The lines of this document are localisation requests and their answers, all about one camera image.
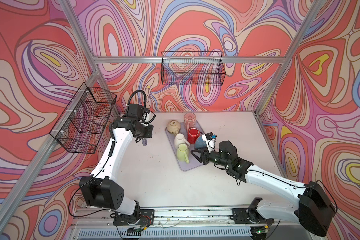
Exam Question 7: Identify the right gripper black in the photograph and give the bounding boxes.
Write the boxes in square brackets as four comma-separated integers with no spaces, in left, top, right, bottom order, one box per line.
[190,145,230,168]

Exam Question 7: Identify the blue floral mug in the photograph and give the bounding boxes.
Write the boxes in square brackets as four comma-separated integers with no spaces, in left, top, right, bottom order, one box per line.
[194,136,207,150]

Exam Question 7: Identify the lavender mug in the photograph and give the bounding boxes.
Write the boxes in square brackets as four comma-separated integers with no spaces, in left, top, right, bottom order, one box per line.
[142,138,148,146]

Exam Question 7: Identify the light green mug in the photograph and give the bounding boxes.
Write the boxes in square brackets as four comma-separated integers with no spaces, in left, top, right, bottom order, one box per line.
[177,144,190,164]

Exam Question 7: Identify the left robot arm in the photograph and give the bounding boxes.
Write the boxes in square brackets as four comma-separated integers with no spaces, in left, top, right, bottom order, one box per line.
[79,90,156,218]

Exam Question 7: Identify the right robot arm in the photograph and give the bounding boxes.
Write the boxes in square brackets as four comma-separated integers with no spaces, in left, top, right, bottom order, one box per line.
[191,141,338,237]

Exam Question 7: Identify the red mug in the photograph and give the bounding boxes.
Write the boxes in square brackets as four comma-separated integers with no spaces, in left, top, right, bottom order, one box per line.
[187,128,203,145]

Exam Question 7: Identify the white mug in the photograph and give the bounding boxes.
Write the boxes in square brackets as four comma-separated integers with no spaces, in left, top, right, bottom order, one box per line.
[174,133,191,150]

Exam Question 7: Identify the pink patterned mug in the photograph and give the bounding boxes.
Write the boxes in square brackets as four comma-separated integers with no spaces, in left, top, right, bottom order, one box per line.
[184,112,197,131]

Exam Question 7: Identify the beige ceramic teapot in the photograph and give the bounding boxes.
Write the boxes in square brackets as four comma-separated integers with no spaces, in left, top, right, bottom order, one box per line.
[167,120,181,136]

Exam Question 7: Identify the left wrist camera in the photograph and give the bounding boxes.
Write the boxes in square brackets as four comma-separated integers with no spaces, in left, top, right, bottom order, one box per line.
[143,110,156,125]

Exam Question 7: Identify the black wire basket left wall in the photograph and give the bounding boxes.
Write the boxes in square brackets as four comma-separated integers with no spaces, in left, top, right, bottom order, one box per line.
[50,83,117,154]

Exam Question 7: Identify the black wire basket wall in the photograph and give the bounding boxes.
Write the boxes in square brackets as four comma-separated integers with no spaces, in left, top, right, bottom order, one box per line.
[50,83,117,154]
[161,50,226,86]

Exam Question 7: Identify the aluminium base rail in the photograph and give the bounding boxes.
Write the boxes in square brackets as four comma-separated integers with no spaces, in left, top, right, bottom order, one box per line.
[64,206,318,240]

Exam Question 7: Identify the black wire basket back wall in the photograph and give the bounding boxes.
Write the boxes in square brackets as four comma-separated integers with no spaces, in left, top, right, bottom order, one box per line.
[161,50,226,86]

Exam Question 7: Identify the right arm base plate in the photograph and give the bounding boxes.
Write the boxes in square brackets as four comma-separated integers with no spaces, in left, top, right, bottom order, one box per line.
[230,208,275,225]

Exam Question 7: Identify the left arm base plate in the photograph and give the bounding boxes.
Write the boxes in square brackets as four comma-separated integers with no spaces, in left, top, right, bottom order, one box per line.
[112,209,155,227]

